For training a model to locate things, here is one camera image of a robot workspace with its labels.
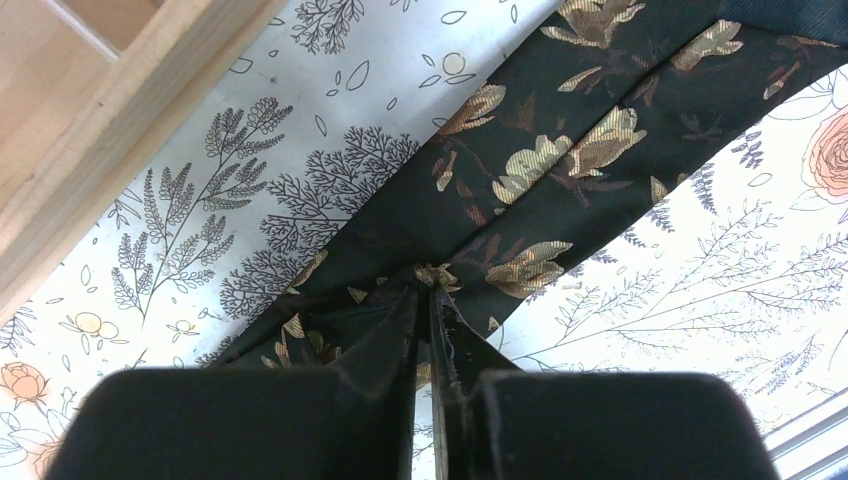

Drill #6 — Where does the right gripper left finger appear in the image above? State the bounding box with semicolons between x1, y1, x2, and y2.
46;288;419;479

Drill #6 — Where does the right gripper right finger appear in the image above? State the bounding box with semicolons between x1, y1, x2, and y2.
429;288;777;479

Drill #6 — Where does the dark floral necktie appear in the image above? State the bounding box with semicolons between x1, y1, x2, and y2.
209;1;847;368

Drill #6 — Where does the floral table mat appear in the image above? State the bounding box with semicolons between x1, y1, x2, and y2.
1;1;847;479

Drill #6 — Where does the wooden compartment tray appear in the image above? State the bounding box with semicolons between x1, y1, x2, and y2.
1;0;282;321

